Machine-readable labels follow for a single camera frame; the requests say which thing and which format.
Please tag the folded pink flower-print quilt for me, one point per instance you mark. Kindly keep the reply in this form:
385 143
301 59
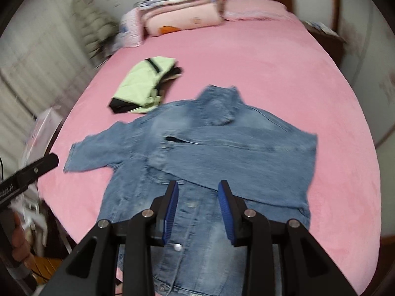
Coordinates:
185 18

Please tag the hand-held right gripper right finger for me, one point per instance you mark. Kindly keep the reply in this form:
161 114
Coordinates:
226 212

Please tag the light green and black garment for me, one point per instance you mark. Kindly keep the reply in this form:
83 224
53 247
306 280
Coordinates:
140 81

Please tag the blue denim jeans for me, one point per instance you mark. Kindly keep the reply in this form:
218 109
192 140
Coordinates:
216 148

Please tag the pink blue-print pillow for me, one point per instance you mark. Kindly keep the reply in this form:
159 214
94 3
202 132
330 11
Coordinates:
131 29

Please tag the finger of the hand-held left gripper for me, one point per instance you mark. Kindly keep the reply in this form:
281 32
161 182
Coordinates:
40 168

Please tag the grey-green cloth pile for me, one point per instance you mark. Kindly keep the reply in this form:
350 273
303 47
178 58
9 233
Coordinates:
91 24

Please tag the wooden stool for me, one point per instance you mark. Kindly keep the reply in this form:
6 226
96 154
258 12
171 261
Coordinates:
46 268

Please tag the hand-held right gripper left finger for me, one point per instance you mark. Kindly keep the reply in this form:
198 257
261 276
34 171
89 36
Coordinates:
171 212

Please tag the dark wooden nightstand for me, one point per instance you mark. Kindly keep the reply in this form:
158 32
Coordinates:
327 44

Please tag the white cardboard box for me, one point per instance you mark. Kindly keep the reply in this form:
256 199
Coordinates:
43 132

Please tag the person's left hand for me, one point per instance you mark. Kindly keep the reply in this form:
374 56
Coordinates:
21 246

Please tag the pink bed blanket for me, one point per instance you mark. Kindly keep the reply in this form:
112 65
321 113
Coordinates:
277 77

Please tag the white curtain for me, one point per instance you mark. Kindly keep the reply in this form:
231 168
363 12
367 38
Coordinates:
27 77

